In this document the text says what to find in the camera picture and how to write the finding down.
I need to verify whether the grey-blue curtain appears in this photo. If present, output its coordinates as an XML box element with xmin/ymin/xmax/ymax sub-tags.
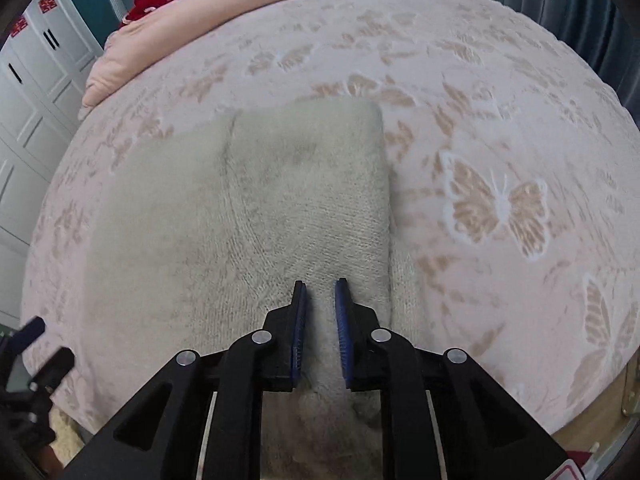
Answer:
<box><xmin>457</xmin><ymin>0</ymin><xmax>640</xmax><ymax>116</ymax></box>

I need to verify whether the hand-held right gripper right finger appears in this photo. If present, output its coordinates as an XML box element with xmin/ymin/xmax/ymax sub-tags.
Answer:
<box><xmin>335</xmin><ymin>277</ymin><xmax>571</xmax><ymax>480</ymax></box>

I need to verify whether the pink duvet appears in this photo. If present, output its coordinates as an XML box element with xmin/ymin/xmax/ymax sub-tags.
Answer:
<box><xmin>80</xmin><ymin>0</ymin><xmax>461</xmax><ymax>108</ymax></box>

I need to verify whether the cream fluffy rug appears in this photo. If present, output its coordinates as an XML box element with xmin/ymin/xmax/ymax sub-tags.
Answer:
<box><xmin>50</xmin><ymin>407</ymin><xmax>103</xmax><ymax>468</ymax></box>

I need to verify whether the beige sweater with black hearts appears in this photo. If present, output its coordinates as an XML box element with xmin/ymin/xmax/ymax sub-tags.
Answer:
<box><xmin>85</xmin><ymin>99</ymin><xmax>437</xmax><ymax>480</ymax></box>

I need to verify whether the white wardrobe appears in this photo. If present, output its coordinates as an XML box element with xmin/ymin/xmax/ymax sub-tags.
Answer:
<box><xmin>0</xmin><ymin>0</ymin><xmax>106</xmax><ymax>323</ymax></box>

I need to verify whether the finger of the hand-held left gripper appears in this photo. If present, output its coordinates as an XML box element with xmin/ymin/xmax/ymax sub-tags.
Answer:
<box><xmin>12</xmin><ymin>317</ymin><xmax>46</xmax><ymax>356</ymax></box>
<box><xmin>30</xmin><ymin>347</ymin><xmax>76</xmax><ymax>391</ymax></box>

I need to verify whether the pink butterfly bedspread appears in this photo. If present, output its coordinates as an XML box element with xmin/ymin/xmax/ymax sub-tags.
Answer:
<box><xmin>20</xmin><ymin>0</ymin><xmax>640</xmax><ymax>441</ymax></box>

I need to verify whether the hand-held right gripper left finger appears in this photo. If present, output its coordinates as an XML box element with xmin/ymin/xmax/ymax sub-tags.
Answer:
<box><xmin>60</xmin><ymin>281</ymin><xmax>308</xmax><ymax>480</ymax></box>

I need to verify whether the red garment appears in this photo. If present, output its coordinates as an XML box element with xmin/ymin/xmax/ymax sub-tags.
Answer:
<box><xmin>122</xmin><ymin>0</ymin><xmax>192</xmax><ymax>23</ymax></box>

